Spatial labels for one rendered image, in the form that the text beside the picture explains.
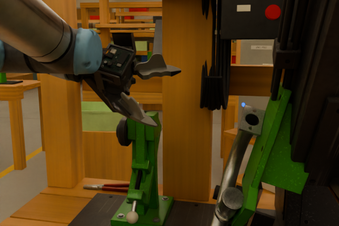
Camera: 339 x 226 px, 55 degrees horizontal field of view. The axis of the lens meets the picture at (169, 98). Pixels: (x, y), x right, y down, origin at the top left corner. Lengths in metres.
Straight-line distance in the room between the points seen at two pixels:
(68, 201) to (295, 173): 0.69
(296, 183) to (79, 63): 0.40
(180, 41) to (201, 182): 0.41
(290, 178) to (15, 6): 0.47
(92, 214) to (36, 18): 0.60
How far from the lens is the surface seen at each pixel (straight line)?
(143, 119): 0.60
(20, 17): 0.43
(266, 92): 0.99
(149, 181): 0.83
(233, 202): 0.57
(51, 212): 1.00
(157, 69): 0.67
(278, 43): 0.49
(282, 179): 0.58
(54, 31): 0.48
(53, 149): 1.10
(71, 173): 1.10
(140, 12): 7.57
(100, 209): 0.94
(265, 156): 0.55
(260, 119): 0.62
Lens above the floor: 1.34
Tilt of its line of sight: 10 degrees down
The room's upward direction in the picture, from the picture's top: straight up
